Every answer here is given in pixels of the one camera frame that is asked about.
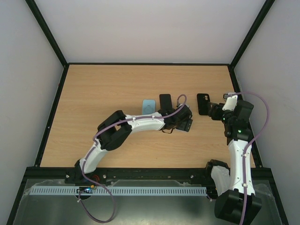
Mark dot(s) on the black enclosure frame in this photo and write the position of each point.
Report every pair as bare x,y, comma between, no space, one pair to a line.
259,170

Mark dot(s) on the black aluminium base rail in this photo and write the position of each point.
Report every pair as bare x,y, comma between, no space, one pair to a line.
197,176

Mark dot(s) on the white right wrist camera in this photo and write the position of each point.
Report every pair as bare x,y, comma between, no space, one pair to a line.
231,99

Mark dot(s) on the black phone case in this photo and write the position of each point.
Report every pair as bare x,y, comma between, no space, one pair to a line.
203,100

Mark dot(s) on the left circuit board with leds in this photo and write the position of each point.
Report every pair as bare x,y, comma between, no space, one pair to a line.
86,189

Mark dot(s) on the white slotted cable duct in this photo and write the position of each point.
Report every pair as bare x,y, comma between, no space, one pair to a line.
122,191

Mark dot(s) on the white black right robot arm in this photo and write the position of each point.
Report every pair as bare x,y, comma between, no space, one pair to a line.
236,201

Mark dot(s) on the light blue card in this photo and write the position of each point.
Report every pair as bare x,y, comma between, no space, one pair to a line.
148,106

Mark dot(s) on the grey metal front plate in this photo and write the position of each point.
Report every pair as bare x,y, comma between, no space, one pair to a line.
115,210

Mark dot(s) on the lavender phone case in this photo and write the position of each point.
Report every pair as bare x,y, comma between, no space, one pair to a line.
185,126

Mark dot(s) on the purple smartphone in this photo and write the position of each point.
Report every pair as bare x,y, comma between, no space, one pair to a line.
165,102

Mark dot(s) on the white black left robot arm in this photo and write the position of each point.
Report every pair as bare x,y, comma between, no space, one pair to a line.
113,132

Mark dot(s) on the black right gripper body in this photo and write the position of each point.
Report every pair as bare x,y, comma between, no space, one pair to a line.
211,108

